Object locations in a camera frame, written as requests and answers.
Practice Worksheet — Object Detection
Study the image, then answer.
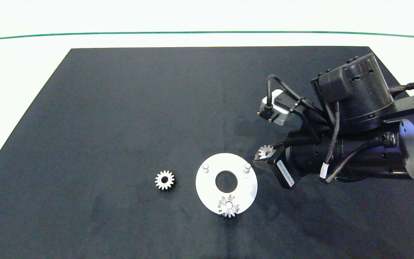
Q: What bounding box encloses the small steel planetary gear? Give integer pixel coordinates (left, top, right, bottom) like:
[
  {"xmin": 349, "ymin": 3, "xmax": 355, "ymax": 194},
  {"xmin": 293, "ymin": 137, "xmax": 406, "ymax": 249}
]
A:
[
  {"xmin": 155, "ymin": 170, "xmax": 175, "ymax": 191},
  {"xmin": 218, "ymin": 195, "xmax": 240, "ymax": 218},
  {"xmin": 258, "ymin": 145, "xmax": 275, "ymax": 160}
]

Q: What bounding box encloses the round white plate with pins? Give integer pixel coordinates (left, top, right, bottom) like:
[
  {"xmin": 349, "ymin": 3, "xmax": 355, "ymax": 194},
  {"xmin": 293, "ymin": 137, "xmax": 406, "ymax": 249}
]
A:
[{"xmin": 195, "ymin": 153, "xmax": 258, "ymax": 216}]

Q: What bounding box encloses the thin green tape line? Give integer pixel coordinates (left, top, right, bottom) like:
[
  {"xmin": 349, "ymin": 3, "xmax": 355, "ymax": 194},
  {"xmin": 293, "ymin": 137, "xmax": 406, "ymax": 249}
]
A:
[{"xmin": 0, "ymin": 31, "xmax": 414, "ymax": 42}]

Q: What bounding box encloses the dark rectangular mat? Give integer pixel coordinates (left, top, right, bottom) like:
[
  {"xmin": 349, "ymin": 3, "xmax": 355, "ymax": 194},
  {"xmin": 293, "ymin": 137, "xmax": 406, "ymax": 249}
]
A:
[{"xmin": 0, "ymin": 46, "xmax": 414, "ymax": 259}]

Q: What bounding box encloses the silver boxy wrist camera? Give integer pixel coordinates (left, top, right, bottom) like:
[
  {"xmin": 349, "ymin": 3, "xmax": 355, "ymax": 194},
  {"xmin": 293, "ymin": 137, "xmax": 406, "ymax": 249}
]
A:
[{"xmin": 258, "ymin": 90, "xmax": 294, "ymax": 127}]

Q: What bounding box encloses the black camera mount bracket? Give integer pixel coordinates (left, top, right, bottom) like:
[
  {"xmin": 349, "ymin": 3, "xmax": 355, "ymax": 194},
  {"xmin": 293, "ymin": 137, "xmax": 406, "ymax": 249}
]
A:
[{"xmin": 289, "ymin": 96, "xmax": 331, "ymax": 142}]

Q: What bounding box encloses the braided black cable white tag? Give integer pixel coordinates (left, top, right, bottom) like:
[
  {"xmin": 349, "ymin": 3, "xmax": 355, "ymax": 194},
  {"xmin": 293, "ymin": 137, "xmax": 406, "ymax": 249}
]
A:
[{"xmin": 319, "ymin": 102, "xmax": 340, "ymax": 180}]

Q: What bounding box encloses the black camera cable loop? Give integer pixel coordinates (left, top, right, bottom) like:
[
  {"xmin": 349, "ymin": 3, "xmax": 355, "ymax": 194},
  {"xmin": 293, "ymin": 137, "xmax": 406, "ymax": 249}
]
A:
[{"xmin": 266, "ymin": 74, "xmax": 324, "ymax": 115}]

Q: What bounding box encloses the black cable with white tag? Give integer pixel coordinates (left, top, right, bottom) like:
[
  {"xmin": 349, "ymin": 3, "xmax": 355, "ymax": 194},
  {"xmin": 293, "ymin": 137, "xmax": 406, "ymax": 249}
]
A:
[{"xmin": 390, "ymin": 80, "xmax": 414, "ymax": 95}]

